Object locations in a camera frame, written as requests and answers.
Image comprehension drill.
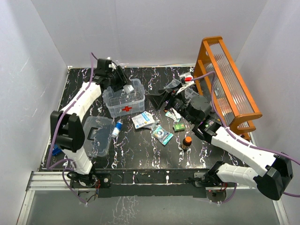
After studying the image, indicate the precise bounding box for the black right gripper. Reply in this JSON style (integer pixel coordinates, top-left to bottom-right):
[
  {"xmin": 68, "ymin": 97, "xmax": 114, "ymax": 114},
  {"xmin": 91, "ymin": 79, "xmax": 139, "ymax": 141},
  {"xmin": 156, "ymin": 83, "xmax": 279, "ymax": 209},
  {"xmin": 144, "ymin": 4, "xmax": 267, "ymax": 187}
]
[{"xmin": 147, "ymin": 84, "xmax": 196, "ymax": 125}]

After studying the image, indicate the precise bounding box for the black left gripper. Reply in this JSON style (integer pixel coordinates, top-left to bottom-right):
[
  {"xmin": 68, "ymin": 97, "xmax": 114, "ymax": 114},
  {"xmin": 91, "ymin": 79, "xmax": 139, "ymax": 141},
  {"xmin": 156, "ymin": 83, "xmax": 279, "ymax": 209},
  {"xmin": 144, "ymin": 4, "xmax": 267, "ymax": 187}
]
[{"xmin": 107, "ymin": 66, "xmax": 132, "ymax": 92}]

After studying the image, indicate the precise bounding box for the white blue mask packet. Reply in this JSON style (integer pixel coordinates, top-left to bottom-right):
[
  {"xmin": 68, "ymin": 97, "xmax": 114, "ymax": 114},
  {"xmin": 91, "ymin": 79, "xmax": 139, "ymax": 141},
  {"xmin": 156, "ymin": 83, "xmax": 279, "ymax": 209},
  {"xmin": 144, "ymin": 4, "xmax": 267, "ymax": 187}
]
[{"xmin": 132, "ymin": 111, "xmax": 155, "ymax": 129}]

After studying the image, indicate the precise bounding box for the clear first aid box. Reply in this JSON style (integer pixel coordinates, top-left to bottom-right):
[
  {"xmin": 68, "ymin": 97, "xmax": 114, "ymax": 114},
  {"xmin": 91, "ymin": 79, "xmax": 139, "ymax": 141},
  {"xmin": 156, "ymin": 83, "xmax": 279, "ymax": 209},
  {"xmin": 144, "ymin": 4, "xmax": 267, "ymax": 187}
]
[{"xmin": 102, "ymin": 78, "xmax": 145, "ymax": 118}]

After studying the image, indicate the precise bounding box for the teal packet with round item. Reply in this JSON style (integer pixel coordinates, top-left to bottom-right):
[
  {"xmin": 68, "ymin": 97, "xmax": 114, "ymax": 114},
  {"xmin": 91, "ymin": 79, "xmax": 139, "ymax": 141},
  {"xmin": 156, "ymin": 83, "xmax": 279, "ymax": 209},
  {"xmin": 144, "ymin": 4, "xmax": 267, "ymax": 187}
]
[{"xmin": 151, "ymin": 126, "xmax": 173, "ymax": 146}]

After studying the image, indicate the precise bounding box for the brown bottle orange cap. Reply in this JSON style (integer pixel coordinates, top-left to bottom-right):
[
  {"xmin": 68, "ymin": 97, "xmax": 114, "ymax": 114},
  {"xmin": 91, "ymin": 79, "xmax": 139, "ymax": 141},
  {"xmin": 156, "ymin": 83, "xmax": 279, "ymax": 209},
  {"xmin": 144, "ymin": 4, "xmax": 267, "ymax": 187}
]
[{"xmin": 181, "ymin": 136, "xmax": 192, "ymax": 150}]

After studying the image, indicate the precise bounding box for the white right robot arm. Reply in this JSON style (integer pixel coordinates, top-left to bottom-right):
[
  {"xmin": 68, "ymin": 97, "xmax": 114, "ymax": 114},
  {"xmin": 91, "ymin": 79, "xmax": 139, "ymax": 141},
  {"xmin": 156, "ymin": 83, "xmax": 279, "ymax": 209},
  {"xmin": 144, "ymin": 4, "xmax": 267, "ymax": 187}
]
[{"xmin": 147, "ymin": 88, "xmax": 293, "ymax": 200}]

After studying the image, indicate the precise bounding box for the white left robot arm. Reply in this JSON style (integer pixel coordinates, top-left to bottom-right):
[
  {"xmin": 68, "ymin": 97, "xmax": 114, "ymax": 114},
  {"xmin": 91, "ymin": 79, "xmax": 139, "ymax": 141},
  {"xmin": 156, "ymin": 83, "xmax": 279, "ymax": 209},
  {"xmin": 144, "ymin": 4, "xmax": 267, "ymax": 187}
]
[{"xmin": 46, "ymin": 58, "xmax": 134, "ymax": 187}]

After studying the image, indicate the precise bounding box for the white teal sachet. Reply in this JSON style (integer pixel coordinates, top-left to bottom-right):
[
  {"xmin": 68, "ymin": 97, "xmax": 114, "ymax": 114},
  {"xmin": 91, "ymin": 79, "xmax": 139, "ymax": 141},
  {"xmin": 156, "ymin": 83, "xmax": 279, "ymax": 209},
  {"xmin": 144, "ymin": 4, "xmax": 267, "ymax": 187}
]
[{"xmin": 165, "ymin": 108, "xmax": 181, "ymax": 122}]

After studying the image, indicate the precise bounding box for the green small box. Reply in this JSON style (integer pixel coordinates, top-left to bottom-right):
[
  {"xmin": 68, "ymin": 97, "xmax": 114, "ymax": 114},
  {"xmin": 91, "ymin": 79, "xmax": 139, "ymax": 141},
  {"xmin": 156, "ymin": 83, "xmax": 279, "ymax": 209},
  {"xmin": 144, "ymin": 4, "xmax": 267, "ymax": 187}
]
[{"xmin": 173, "ymin": 123, "xmax": 186, "ymax": 132}]

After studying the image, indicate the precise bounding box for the blue white tube bottle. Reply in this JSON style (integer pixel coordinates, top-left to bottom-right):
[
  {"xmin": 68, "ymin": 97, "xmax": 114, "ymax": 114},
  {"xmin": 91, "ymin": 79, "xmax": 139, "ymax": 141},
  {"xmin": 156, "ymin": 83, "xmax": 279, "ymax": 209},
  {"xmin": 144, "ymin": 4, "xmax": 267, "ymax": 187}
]
[{"xmin": 112, "ymin": 119, "xmax": 123, "ymax": 138}]

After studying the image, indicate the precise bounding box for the orange wooden rack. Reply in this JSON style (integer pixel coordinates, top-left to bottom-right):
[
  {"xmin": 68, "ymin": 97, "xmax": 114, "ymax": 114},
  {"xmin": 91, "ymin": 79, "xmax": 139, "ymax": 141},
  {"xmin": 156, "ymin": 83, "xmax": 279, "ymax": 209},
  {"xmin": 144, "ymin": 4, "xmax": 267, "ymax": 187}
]
[{"xmin": 194, "ymin": 36, "xmax": 262, "ymax": 141}]

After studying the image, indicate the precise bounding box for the blue clamp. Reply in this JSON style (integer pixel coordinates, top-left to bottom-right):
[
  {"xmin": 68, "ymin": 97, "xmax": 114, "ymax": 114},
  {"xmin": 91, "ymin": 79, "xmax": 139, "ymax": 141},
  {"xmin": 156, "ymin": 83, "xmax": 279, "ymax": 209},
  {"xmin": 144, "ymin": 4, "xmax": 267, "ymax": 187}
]
[{"xmin": 52, "ymin": 144, "xmax": 62, "ymax": 156}]

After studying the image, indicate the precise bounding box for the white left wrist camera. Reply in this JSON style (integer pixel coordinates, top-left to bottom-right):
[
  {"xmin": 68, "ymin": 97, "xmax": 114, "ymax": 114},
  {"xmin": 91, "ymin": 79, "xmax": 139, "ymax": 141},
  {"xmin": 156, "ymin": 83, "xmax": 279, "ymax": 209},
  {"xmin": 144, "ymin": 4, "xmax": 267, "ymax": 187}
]
[{"xmin": 107, "ymin": 57, "xmax": 117, "ymax": 71}]

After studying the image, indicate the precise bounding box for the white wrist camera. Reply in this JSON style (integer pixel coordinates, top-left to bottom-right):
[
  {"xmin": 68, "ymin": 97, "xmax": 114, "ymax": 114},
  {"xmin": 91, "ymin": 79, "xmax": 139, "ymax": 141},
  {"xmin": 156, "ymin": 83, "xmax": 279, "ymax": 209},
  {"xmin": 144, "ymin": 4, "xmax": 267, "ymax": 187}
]
[
  {"xmin": 107, "ymin": 57, "xmax": 117, "ymax": 71},
  {"xmin": 176, "ymin": 72, "xmax": 195, "ymax": 95}
]

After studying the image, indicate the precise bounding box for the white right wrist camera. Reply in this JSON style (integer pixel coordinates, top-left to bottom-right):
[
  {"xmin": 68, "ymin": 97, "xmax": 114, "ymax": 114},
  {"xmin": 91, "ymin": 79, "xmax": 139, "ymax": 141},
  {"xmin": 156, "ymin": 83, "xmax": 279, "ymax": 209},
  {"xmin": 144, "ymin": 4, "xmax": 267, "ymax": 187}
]
[{"xmin": 176, "ymin": 72, "xmax": 195, "ymax": 95}]

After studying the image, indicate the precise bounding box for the clear box lid black handle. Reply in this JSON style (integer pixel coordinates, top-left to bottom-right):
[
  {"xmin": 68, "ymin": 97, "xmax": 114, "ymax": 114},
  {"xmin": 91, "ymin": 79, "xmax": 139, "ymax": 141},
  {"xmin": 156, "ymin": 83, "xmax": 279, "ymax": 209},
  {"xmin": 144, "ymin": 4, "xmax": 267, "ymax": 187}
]
[{"xmin": 83, "ymin": 116, "xmax": 115, "ymax": 158}]

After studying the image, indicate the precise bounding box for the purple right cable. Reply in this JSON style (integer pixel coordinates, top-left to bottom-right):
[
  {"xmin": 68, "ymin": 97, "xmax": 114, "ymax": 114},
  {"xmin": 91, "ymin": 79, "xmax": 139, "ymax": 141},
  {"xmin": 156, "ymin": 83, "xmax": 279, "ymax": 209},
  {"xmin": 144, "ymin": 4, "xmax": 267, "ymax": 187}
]
[{"xmin": 191, "ymin": 71, "xmax": 300, "ymax": 203}]

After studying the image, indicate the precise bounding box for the purple cable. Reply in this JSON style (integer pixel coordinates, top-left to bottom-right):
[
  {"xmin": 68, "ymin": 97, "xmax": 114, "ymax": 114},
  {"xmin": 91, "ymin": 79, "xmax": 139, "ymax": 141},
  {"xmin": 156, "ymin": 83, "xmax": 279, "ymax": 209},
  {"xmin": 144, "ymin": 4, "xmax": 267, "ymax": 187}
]
[
  {"xmin": 46, "ymin": 52, "xmax": 99, "ymax": 204},
  {"xmin": 191, "ymin": 71, "xmax": 300, "ymax": 203}
]

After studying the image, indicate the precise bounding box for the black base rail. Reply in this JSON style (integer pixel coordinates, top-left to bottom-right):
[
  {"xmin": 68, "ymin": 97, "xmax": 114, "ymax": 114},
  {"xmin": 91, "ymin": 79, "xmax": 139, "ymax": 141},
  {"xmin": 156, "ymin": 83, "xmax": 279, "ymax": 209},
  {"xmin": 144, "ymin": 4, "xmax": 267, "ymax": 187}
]
[{"xmin": 70, "ymin": 168, "xmax": 237, "ymax": 199}]

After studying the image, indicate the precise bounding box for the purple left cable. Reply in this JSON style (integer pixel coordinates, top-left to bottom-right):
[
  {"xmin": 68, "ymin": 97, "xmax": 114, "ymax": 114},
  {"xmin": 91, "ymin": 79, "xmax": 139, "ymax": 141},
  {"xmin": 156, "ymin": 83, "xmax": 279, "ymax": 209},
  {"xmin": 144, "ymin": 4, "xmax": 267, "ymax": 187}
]
[{"xmin": 46, "ymin": 52, "xmax": 99, "ymax": 204}]

